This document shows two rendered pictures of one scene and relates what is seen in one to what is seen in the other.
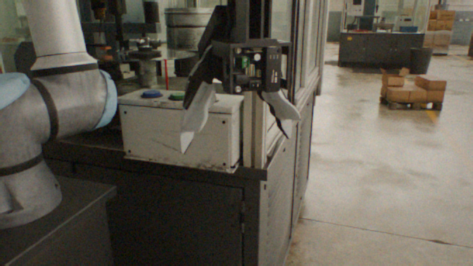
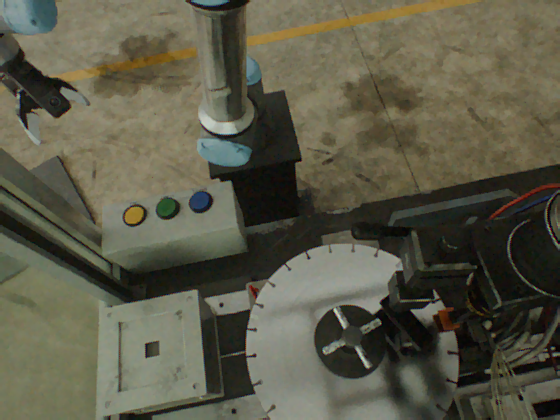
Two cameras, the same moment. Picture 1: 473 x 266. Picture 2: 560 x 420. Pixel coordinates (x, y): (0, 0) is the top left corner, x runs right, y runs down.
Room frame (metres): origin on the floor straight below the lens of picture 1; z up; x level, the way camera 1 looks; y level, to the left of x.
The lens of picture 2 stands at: (1.21, 0.21, 1.59)
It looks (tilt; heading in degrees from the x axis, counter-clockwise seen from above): 63 degrees down; 160
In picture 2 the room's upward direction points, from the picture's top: 10 degrees counter-clockwise
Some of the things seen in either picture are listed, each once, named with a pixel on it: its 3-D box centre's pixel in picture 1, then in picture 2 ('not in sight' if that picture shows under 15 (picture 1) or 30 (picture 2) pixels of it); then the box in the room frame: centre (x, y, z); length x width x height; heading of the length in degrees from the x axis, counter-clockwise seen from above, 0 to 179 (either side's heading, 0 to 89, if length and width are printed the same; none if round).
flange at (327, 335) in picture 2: (145, 50); (350, 339); (1.16, 0.30, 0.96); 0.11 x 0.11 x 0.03
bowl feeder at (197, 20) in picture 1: (193, 42); not in sight; (1.95, 0.24, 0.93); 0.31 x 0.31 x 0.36
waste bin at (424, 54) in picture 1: (419, 61); not in sight; (6.55, -3.48, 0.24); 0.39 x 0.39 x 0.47
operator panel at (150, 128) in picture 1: (184, 127); (179, 229); (0.77, 0.12, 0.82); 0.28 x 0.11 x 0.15; 72
